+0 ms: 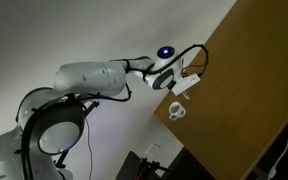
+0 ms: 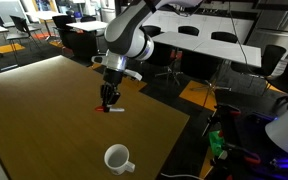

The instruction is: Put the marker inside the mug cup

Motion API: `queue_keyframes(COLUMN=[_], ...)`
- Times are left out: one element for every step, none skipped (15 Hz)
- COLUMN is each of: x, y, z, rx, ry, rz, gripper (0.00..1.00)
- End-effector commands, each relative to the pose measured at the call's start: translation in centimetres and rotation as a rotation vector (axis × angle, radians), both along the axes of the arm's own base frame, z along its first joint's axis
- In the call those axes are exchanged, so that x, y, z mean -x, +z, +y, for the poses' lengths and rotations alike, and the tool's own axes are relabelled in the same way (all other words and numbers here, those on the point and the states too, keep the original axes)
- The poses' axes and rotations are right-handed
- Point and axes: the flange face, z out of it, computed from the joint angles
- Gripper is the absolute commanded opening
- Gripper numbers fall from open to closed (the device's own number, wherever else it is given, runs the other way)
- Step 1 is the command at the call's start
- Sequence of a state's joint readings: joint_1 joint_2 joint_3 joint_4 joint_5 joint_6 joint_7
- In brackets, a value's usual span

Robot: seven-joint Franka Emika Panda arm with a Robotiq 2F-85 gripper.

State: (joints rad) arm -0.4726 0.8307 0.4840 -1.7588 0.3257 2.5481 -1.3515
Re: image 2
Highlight grey whiteboard panel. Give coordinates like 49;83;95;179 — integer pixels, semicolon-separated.
0;0;28;24

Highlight white cable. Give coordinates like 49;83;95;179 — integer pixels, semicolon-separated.
159;172;205;180

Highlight black chair with chrome legs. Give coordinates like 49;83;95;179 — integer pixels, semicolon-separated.
190;59;233;109
150;42;185;87

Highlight black cable bundle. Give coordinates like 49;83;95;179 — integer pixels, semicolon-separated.
273;94;288;116

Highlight white mug cup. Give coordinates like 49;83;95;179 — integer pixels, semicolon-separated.
103;143;136;176

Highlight stainless steel appliance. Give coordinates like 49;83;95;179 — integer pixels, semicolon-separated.
98;0;117;24

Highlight long white table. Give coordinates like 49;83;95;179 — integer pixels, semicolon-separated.
150;31;207;51
193;39;262;68

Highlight stainless steel refrigerator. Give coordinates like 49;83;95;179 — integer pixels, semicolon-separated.
245;9;288;58

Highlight wrist-mounted stereo camera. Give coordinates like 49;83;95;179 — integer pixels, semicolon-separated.
123;68;144;82

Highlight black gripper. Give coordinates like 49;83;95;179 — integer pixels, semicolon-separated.
100;69;124;114

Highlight black flat box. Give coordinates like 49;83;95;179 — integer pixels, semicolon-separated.
247;111;278;126

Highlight marker with red cap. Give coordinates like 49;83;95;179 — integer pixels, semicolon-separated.
94;105;126;113

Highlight black clamp with red handle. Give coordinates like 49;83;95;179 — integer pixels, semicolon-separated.
202;103;242;138

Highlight small white square table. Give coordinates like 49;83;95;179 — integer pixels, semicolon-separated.
66;20;109;33

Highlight thin black cable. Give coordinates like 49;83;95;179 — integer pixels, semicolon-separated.
228;0;252;74

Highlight green clamp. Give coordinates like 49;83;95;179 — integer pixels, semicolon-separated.
208;130;226;159

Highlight white counter cabinets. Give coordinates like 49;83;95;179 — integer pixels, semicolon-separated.
142;9;256;38

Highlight black clamp with red handles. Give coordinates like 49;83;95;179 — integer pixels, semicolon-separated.
212;143;262;180

